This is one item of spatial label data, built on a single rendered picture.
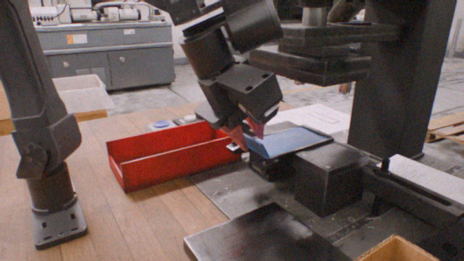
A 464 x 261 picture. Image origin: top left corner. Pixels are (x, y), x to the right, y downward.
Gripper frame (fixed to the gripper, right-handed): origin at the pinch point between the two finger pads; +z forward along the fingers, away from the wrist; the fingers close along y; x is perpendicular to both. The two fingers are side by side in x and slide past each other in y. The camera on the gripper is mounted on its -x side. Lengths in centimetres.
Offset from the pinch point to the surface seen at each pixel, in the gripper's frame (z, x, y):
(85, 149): 0.2, 36.6, -24.3
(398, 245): 4.8, -25.0, 0.7
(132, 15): 50, 469, 99
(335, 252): 7.2, -19.2, -3.8
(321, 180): 6.0, -10.5, 3.3
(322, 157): 5.6, -7.7, 6.8
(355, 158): 7.4, -10.9, 10.4
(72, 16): 10, 461, 24
